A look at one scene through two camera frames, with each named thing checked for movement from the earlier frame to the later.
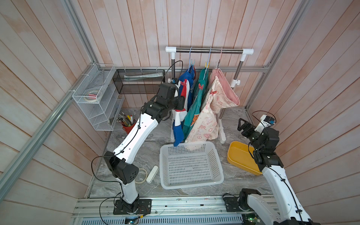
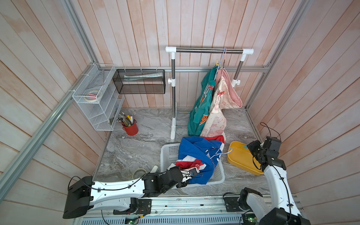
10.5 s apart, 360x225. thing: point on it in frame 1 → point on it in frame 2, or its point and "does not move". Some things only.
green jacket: (199, 81) → (201, 107)
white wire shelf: (97, 94) does not move
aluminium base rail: (166, 210) does not move
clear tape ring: (141, 176) does not move
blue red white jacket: (186, 87) → (202, 153)
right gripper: (251, 127) → (252, 145)
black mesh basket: (138, 81) does not move
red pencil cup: (128, 129) does not move
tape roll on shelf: (92, 95) does not move
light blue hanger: (190, 65) → (221, 153)
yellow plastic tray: (242, 154) does not move
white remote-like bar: (153, 173) does not move
